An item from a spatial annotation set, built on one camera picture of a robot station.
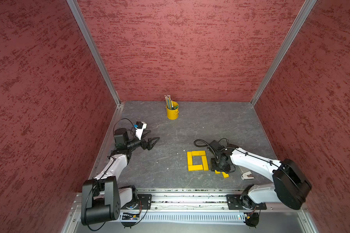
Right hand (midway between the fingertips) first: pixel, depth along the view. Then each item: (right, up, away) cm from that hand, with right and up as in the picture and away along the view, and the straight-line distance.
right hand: (216, 171), depth 84 cm
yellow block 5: (0, 0, -1) cm, 1 cm away
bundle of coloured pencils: (-29, +43, +19) cm, 55 cm away
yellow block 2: (-6, +4, +4) cm, 8 cm away
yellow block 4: (-12, +2, +2) cm, 13 cm away
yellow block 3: (-10, +9, +7) cm, 15 cm away
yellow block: (-15, +6, +6) cm, 17 cm away
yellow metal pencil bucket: (-27, +34, +22) cm, 49 cm away
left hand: (-37, +21, -1) cm, 42 cm away
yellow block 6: (+5, -2, -1) cm, 6 cm away
